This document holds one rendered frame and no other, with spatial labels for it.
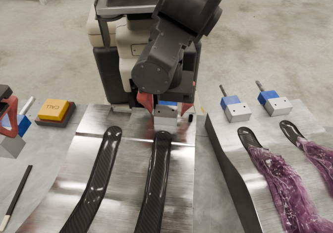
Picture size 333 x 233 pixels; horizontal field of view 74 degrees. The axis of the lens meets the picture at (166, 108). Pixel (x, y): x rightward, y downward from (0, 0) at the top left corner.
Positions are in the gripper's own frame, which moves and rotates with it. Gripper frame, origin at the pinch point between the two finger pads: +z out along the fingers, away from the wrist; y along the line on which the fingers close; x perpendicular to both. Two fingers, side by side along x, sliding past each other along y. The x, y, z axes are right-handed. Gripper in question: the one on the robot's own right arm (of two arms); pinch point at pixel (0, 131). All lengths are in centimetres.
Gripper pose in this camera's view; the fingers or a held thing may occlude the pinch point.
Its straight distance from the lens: 50.7
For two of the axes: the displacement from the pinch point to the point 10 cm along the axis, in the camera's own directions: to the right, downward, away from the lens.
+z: -0.1, 6.5, 7.6
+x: 1.2, -7.5, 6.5
